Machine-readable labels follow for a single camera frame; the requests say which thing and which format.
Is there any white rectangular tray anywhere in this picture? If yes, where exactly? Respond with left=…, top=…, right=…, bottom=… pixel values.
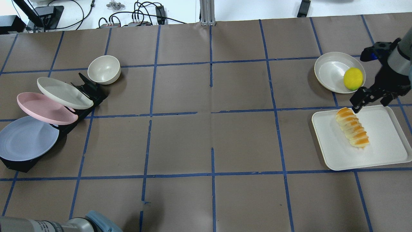
left=312, top=105, right=411, bottom=170

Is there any cream plate in rack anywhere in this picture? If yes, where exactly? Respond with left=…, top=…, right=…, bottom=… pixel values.
left=37, top=77, right=94, bottom=110

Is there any blue plate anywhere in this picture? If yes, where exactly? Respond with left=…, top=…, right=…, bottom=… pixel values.
left=0, top=116, right=59, bottom=161

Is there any orange striped bread loaf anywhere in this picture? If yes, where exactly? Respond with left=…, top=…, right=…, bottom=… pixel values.
left=335, top=107, right=370, bottom=149

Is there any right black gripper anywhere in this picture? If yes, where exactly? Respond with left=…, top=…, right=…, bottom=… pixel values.
left=349, top=66, right=411, bottom=114

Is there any black dish rack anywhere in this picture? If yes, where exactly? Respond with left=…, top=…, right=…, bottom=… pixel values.
left=1, top=73, right=107, bottom=173

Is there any shallow cream bowl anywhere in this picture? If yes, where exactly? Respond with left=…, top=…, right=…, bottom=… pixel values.
left=314, top=52, right=366, bottom=94

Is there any pink plate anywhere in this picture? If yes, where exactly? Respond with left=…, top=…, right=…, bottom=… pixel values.
left=16, top=92, right=78, bottom=125

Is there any aluminium frame post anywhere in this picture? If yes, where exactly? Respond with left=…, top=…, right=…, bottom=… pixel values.
left=200, top=0, right=216, bottom=26

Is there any yellow lemon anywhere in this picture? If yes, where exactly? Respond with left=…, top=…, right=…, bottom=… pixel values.
left=343, top=67, right=364, bottom=91

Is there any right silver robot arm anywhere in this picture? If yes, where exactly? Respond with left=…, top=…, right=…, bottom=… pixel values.
left=350, top=29, right=412, bottom=113

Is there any cream deep bowl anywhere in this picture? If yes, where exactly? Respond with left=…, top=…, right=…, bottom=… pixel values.
left=87, top=55, right=121, bottom=85

